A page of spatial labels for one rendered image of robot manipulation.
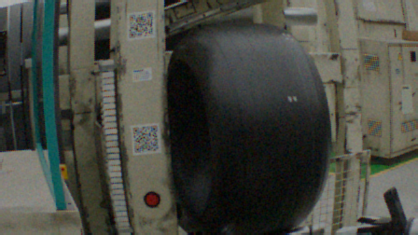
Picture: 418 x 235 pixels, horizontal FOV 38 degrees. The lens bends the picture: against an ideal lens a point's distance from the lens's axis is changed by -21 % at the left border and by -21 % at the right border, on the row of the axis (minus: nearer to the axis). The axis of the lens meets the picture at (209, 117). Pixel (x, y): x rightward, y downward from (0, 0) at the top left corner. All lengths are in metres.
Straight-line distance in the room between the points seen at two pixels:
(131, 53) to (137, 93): 0.10
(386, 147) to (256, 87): 4.90
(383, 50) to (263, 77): 4.74
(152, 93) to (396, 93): 4.84
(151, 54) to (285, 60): 0.33
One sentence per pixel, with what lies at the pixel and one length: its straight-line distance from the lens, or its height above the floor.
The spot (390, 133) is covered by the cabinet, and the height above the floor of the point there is 0.33.
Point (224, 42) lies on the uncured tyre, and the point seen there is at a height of 1.45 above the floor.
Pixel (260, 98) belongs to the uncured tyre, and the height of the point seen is 1.32.
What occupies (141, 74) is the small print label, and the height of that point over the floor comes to 1.38.
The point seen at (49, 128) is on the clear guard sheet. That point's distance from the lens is 0.99.
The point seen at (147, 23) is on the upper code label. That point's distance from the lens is 1.83.
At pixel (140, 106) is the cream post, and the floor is 1.30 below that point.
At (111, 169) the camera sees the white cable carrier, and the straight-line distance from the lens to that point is 1.86.
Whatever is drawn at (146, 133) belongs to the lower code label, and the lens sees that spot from 1.85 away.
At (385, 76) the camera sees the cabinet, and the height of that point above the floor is 0.90.
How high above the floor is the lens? 1.55
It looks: 9 degrees down
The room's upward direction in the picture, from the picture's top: 3 degrees counter-clockwise
